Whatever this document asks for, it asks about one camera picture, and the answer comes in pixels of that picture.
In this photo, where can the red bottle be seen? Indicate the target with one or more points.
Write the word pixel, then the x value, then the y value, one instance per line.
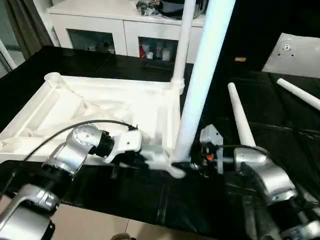
pixel 144 51

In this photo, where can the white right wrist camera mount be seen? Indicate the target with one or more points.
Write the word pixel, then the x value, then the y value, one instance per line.
pixel 211 137

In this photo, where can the grey curtain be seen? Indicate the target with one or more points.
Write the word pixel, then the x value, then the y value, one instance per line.
pixel 22 22

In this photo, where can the small yellow label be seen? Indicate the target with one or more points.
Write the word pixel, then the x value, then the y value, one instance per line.
pixel 240 59

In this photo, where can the dark tangled clutter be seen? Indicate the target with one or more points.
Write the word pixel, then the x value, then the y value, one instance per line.
pixel 148 7

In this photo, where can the black work mat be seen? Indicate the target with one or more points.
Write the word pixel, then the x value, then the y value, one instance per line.
pixel 280 130

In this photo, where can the white plastic table top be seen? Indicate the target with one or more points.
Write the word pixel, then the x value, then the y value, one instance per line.
pixel 85 110

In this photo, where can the white plastic table leg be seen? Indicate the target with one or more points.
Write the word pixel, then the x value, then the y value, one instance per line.
pixel 182 45
pixel 300 93
pixel 205 75
pixel 241 115

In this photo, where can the black rice cooker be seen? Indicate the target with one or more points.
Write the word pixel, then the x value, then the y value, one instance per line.
pixel 172 7

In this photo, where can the white plastic bag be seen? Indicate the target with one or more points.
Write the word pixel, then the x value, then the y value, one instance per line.
pixel 295 55

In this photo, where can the white cabinet with glass doors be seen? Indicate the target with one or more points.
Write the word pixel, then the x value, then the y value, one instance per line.
pixel 95 25

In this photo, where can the black cabinet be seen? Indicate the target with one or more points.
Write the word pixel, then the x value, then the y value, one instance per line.
pixel 260 25

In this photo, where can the black robot left foot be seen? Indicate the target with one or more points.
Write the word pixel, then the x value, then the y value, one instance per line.
pixel 123 236

